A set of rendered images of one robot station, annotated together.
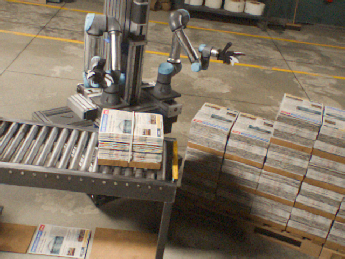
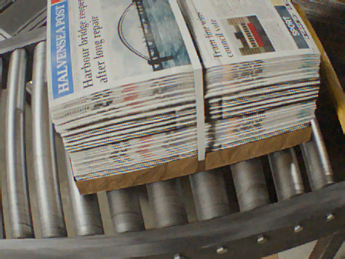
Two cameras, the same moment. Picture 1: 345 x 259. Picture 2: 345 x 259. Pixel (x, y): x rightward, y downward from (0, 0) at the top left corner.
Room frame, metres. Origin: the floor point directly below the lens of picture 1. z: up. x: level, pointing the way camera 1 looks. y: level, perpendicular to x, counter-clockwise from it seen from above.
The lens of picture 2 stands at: (1.65, 0.28, 1.56)
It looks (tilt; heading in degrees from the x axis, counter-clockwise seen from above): 54 degrees down; 359
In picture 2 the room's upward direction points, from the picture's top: 6 degrees counter-clockwise
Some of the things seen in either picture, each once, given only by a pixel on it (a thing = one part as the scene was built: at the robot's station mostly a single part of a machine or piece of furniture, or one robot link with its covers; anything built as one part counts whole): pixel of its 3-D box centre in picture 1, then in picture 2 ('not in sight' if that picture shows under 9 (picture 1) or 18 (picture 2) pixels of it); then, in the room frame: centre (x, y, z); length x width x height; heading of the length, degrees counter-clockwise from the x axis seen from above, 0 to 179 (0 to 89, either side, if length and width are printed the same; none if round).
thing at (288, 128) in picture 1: (296, 123); not in sight; (2.81, -0.85, 0.95); 0.38 x 0.29 x 0.23; 165
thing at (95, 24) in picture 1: (94, 52); not in sight; (2.88, 0.64, 1.19); 0.15 x 0.12 x 0.55; 107
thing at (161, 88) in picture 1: (163, 85); not in sight; (3.26, 0.15, 0.87); 0.15 x 0.15 x 0.10
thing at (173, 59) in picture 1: (176, 43); not in sight; (3.38, 0.10, 1.19); 0.15 x 0.12 x 0.55; 158
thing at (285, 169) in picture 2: (151, 160); (262, 94); (2.28, 0.11, 0.77); 0.47 x 0.05 x 0.05; 5
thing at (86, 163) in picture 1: (89, 153); (42, 133); (2.25, 0.50, 0.77); 0.47 x 0.05 x 0.05; 5
